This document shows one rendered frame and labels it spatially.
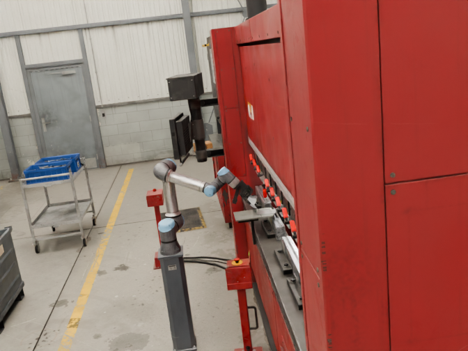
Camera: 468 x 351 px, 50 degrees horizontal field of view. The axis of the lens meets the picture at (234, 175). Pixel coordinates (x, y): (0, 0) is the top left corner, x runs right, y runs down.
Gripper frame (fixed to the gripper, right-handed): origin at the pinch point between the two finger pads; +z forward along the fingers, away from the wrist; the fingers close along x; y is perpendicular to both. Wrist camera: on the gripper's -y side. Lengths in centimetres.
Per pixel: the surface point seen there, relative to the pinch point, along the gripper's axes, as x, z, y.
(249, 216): -6.4, 1.3, -5.9
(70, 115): 635, -272, -318
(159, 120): 677, -136, -209
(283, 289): -91, 25, 4
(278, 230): -23.3, 18.1, 5.7
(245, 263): -35.7, 16.2, -22.0
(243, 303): -41, 34, -42
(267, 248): -36.0, 18.5, -4.4
